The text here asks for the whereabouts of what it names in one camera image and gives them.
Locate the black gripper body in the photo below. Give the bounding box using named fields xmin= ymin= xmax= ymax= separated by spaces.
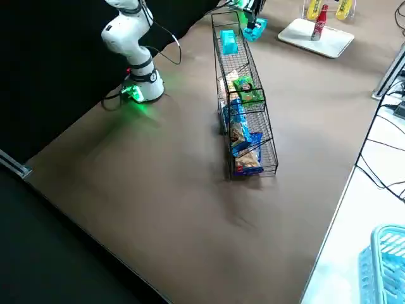
xmin=249 ymin=0 xmax=267 ymax=20

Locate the red cola bottle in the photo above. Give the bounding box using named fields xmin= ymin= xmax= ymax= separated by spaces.
xmin=310 ymin=4 xmax=330 ymax=42

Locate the white rectangular tray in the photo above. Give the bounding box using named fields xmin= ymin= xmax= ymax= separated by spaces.
xmin=277 ymin=18 xmax=355 ymax=59

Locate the clear acrylic bottle shelf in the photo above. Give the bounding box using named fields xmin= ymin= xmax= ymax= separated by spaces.
xmin=299 ymin=0 xmax=358 ymax=22

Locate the yellow tea bottle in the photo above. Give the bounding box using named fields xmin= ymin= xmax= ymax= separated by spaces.
xmin=306 ymin=0 xmax=323 ymax=20
xmin=335 ymin=0 xmax=355 ymax=20

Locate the green snack packet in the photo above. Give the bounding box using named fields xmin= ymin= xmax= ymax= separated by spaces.
xmin=232 ymin=75 xmax=265 ymax=104

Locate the long blue biscuit packet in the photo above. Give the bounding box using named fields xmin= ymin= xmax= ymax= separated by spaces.
xmin=220 ymin=97 xmax=248 ymax=149

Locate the blue snack bag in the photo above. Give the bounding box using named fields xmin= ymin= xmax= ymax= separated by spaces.
xmin=233 ymin=131 xmax=265 ymax=177

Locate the white desk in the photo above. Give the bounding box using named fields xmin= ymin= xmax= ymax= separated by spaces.
xmin=300 ymin=94 xmax=405 ymax=304

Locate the light blue plastic basket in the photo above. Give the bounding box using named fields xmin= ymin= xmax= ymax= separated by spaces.
xmin=357 ymin=224 xmax=405 ymax=304

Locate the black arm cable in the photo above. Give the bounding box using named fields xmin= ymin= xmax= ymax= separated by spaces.
xmin=135 ymin=0 xmax=184 ymax=66

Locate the aluminium frame post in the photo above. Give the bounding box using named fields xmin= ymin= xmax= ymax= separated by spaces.
xmin=372 ymin=41 xmax=405 ymax=99

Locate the black wire basket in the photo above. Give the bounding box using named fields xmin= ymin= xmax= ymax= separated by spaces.
xmin=211 ymin=11 xmax=279 ymax=181

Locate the black desk cable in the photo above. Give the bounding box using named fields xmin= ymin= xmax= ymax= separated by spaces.
xmin=354 ymin=79 xmax=405 ymax=203

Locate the aluminium frame profile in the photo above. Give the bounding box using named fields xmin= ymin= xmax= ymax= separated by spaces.
xmin=0 ymin=148 xmax=34 ymax=178

